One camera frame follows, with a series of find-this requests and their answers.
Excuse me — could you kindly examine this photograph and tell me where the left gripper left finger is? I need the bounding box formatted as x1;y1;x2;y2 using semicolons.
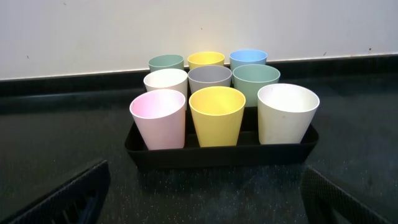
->
0;160;112;224

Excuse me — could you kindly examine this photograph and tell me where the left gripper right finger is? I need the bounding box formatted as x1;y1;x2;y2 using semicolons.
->
300;166;392;224

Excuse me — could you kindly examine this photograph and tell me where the white cup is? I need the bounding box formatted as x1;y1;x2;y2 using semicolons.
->
143;68;189;110
257;83;320;146

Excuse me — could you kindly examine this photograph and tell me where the pink cup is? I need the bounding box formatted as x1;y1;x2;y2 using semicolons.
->
129;88;187;151

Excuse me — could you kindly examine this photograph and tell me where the yellow cup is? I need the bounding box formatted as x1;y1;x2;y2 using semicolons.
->
187;51;226;71
188;86;246;148

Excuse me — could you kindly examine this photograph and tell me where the black tray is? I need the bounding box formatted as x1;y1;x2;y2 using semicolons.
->
124;105;320;170

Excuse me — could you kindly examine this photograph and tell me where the green cup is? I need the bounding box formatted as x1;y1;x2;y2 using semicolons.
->
147;54;185;73
232;63;281;108

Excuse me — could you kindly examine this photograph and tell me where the blue cup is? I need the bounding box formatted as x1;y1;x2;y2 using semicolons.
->
229;49;268;71

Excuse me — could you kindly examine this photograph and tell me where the grey cup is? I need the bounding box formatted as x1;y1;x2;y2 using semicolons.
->
187;65;233;94

